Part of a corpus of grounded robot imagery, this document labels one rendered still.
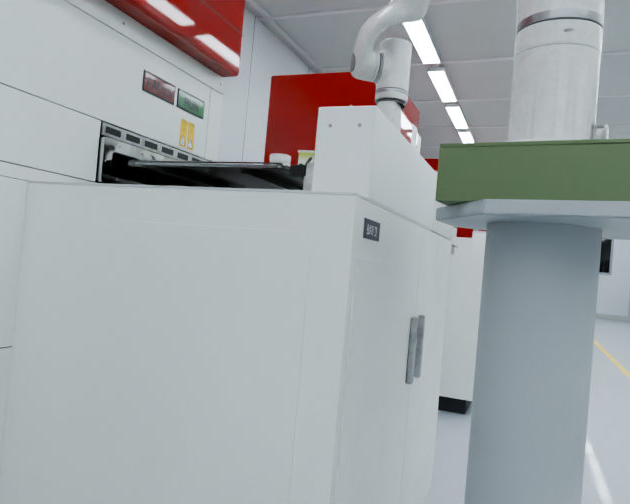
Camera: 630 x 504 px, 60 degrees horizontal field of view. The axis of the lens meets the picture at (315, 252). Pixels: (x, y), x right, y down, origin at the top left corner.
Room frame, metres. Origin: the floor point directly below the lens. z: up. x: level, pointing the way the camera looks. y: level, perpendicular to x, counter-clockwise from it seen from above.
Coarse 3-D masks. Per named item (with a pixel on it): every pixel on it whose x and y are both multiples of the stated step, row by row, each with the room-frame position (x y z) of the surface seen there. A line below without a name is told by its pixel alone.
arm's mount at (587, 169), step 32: (448, 160) 0.77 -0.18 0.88; (480, 160) 0.74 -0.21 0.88; (512, 160) 0.72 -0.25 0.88; (544, 160) 0.70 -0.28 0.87; (576, 160) 0.68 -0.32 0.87; (608, 160) 0.66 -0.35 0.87; (448, 192) 0.76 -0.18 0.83; (480, 192) 0.74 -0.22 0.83; (512, 192) 0.72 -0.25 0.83; (544, 192) 0.70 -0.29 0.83; (576, 192) 0.68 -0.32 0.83; (608, 192) 0.66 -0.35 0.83
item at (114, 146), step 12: (108, 144) 1.15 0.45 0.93; (120, 144) 1.18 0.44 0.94; (108, 156) 1.15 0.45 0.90; (132, 156) 1.22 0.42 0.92; (144, 156) 1.26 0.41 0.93; (156, 156) 1.30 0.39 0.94; (96, 168) 1.14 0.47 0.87; (108, 168) 1.16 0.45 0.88; (96, 180) 1.14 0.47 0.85; (108, 180) 1.16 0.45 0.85; (120, 180) 1.19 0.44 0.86; (132, 180) 1.23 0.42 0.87; (144, 180) 1.26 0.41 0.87
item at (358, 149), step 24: (336, 120) 0.84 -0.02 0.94; (360, 120) 0.82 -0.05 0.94; (384, 120) 0.86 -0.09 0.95; (336, 144) 0.83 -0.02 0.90; (360, 144) 0.82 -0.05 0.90; (384, 144) 0.87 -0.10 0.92; (408, 144) 1.02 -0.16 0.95; (336, 168) 0.83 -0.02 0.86; (360, 168) 0.82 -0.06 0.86; (384, 168) 0.88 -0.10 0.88; (408, 168) 1.04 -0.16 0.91; (360, 192) 0.82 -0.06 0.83; (384, 192) 0.89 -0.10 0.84; (408, 192) 1.06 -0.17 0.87; (432, 192) 1.29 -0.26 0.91; (408, 216) 1.07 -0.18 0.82; (432, 216) 1.31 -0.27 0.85
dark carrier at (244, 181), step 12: (156, 168) 1.21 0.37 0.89; (180, 168) 1.18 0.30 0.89; (192, 168) 1.16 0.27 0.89; (204, 168) 1.15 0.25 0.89; (216, 168) 1.13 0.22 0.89; (216, 180) 1.32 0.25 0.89; (228, 180) 1.30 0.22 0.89; (240, 180) 1.28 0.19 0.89; (252, 180) 1.26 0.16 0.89; (288, 180) 1.21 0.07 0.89; (300, 180) 1.20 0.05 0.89
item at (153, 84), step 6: (150, 78) 1.27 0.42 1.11; (156, 78) 1.28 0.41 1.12; (150, 84) 1.27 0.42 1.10; (156, 84) 1.29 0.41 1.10; (162, 84) 1.31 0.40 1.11; (168, 84) 1.33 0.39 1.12; (150, 90) 1.27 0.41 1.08; (156, 90) 1.29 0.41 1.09; (162, 90) 1.31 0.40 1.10; (168, 90) 1.33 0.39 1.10; (174, 90) 1.35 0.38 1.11; (162, 96) 1.31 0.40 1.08; (168, 96) 1.33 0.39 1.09
